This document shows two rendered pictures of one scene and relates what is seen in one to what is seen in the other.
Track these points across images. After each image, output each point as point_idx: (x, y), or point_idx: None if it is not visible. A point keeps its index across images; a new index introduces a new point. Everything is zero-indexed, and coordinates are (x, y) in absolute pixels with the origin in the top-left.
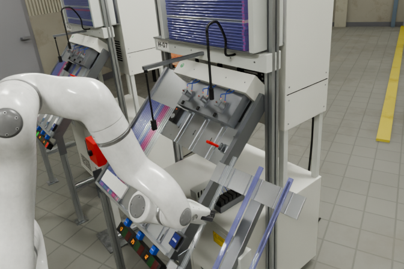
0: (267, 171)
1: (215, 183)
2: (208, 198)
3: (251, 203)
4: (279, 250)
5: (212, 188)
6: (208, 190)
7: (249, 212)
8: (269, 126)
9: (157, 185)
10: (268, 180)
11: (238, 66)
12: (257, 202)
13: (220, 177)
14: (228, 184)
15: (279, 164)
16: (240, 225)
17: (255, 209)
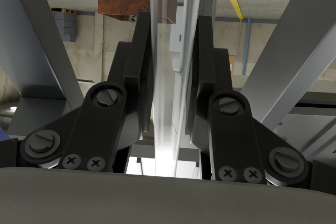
0: (204, 15)
1: (284, 70)
2: (319, 3)
3: (45, 77)
4: None
5: (296, 55)
6: (311, 55)
7: (21, 48)
8: (188, 138)
9: None
10: None
11: None
12: (26, 83)
13: (194, 177)
14: (137, 168)
15: None
16: None
17: (10, 65)
